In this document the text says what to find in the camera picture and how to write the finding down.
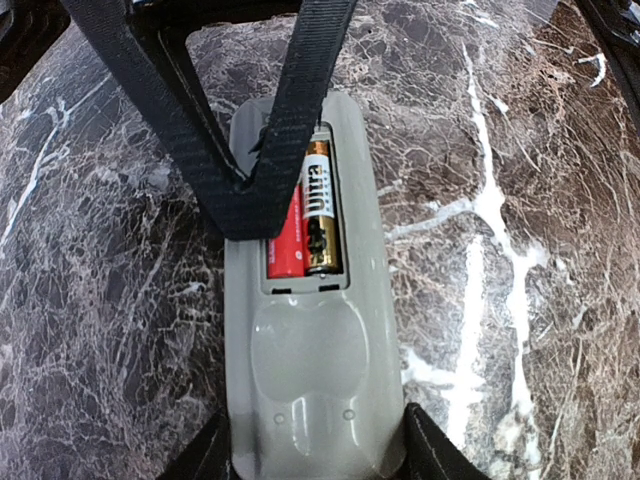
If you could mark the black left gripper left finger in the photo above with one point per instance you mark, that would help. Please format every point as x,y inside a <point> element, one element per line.
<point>207,456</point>

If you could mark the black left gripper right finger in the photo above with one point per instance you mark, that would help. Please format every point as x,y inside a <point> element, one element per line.
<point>430,453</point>

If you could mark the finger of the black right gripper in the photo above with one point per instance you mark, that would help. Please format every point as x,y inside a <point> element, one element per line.
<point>244,178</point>

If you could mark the white remote control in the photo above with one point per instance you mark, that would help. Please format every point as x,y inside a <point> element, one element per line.
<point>312,364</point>

